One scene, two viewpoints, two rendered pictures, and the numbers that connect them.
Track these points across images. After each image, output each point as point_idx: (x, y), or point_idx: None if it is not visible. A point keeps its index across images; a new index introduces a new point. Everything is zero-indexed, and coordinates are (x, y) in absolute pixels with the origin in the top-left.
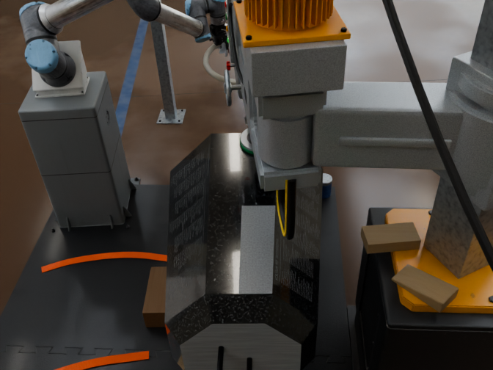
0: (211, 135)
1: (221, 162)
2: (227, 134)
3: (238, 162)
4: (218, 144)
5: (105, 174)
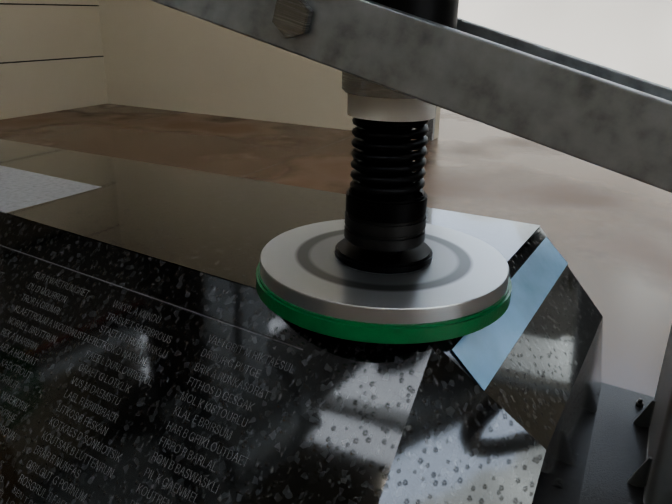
0: (524, 223)
1: (334, 205)
2: (508, 243)
3: (300, 220)
4: (452, 220)
5: None
